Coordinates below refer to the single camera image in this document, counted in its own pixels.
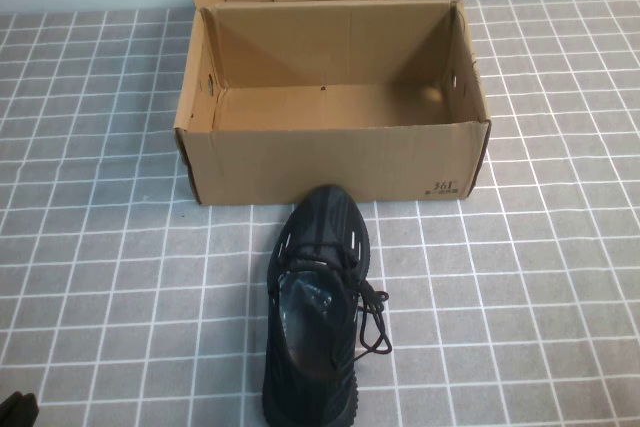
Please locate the brown cardboard shoe box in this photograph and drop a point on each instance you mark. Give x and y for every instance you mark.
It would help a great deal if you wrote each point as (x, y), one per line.
(325, 167)

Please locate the grey white checked tablecloth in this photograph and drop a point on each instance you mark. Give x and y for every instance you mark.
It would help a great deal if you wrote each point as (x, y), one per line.
(500, 297)

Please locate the black knit sneaker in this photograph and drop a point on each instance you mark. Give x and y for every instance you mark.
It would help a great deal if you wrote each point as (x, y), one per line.
(320, 217)

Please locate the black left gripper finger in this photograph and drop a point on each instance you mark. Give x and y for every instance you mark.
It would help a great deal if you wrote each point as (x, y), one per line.
(9, 412)
(30, 412)

